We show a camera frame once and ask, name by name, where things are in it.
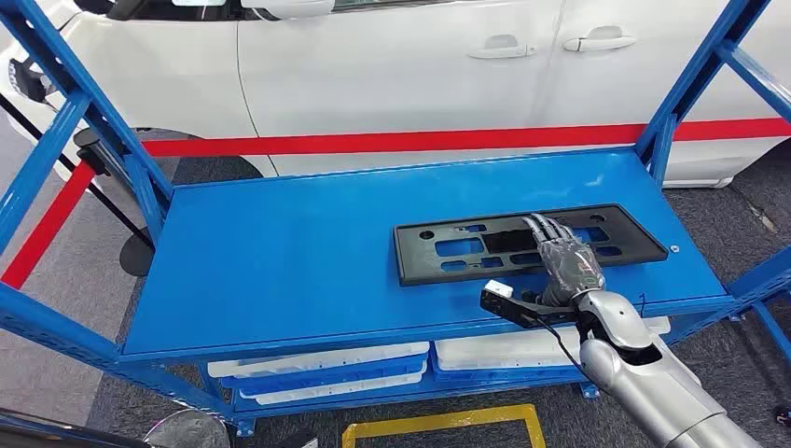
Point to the black plastic plate part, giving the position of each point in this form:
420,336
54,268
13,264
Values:
408,260

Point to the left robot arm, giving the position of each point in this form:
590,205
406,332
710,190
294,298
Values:
185,433

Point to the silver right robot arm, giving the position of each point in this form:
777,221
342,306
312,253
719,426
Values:
642,383

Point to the blue metal shelf rack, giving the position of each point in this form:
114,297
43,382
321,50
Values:
278,266

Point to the black robot torso part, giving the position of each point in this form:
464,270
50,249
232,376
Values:
296,440

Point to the long red barrier belt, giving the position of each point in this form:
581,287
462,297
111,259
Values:
432,137

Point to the white car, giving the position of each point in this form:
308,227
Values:
371,74

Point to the white plastic tray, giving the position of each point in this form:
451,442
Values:
321,358
334,389
494,355

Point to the yellow floor tape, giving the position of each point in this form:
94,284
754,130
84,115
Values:
432,422

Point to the short red barrier belt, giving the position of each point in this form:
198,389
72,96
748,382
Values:
49,225

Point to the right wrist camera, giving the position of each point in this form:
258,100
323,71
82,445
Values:
497,289

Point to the black stanchion post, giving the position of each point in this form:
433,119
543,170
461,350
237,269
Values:
92,151

